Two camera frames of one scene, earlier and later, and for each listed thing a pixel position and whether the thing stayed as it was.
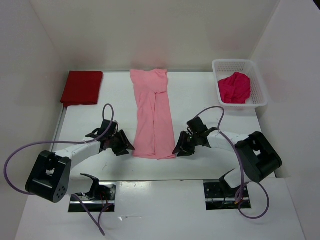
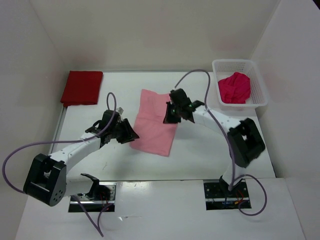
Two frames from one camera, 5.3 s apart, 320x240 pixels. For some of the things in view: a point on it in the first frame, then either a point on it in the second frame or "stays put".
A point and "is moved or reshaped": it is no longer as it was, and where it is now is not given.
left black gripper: (129, 146) → (129, 134)
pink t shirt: (154, 133) is moved or reshaped
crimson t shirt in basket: (235, 89) stays put
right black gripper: (181, 145) → (168, 119)
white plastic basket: (257, 97) stays put
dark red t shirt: (82, 87) stays put
